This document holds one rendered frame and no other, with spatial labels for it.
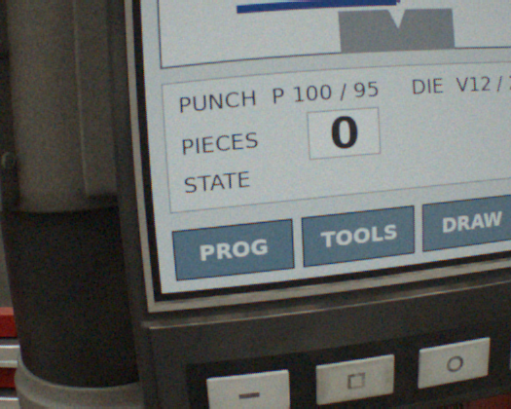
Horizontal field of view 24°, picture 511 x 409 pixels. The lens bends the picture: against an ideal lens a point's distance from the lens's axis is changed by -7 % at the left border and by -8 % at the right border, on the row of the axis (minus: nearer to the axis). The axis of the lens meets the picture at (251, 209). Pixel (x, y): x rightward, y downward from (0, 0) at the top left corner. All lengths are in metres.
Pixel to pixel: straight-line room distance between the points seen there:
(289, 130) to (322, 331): 0.09
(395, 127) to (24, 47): 0.20
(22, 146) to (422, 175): 0.21
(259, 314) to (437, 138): 0.11
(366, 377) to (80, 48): 0.22
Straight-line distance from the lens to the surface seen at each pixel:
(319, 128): 0.54
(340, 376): 0.58
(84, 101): 0.64
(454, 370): 0.60
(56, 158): 0.65
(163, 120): 0.53
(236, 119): 0.53
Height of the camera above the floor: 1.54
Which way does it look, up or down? 19 degrees down
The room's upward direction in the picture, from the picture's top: 4 degrees counter-clockwise
